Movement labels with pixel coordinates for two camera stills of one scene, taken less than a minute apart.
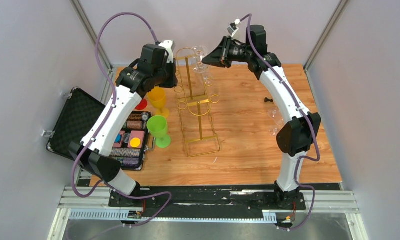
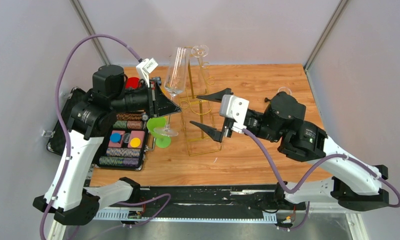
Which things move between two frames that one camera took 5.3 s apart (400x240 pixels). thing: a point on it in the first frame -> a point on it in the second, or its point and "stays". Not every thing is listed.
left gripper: x=173 y=81 -> x=159 y=103
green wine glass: x=157 y=126 stays
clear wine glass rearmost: x=199 y=51 stays
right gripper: x=219 y=56 -> x=214 y=132
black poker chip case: x=80 y=112 stays
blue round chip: x=118 y=138 stays
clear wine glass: x=199 y=67 -> x=175 y=77
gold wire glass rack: x=194 y=87 stays
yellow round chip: x=135 y=142 stays
